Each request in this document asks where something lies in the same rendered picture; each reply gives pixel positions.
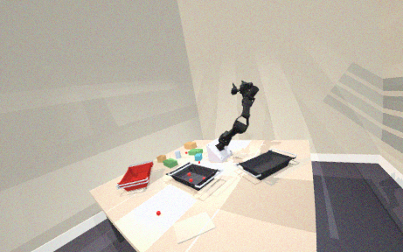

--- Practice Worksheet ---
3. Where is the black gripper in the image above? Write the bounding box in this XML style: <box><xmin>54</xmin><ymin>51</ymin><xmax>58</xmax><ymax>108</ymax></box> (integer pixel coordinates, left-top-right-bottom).
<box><xmin>231</xmin><ymin>82</ymin><xmax>253</xmax><ymax>97</ymax></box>

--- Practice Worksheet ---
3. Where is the green box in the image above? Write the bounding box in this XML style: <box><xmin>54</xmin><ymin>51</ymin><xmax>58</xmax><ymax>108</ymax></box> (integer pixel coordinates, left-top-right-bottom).
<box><xmin>163</xmin><ymin>158</ymin><xmax>178</xmax><ymax>169</ymax></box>
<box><xmin>188</xmin><ymin>149</ymin><xmax>204</xmax><ymax>156</ymax></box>

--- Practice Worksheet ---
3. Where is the white flat rectangular panel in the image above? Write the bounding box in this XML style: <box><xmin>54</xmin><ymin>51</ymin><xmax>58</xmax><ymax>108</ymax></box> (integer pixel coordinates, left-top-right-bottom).
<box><xmin>173</xmin><ymin>212</ymin><xmax>215</xmax><ymax>243</ymax></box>

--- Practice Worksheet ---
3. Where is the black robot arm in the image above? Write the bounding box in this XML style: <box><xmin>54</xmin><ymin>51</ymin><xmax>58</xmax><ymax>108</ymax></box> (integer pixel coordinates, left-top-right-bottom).
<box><xmin>215</xmin><ymin>82</ymin><xmax>259</xmax><ymax>151</ymax></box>

